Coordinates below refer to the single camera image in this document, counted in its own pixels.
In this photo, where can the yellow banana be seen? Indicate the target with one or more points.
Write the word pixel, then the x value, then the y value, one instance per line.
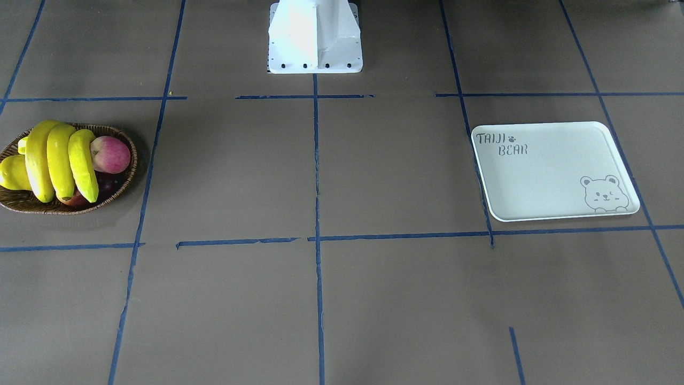
pixel 59 168
pixel 80 160
pixel 36 161
pixel 22 146

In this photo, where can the brown wicker basket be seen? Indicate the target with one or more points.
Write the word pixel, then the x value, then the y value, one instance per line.
pixel 23 201

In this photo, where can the white bear tray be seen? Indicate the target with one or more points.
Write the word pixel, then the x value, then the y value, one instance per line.
pixel 563 170

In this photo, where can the red apple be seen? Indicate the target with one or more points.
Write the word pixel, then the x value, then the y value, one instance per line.
pixel 109 155

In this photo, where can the yellow lemon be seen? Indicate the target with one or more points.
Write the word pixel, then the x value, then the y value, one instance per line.
pixel 14 173

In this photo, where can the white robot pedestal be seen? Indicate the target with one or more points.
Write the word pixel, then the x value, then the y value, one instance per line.
pixel 314 37

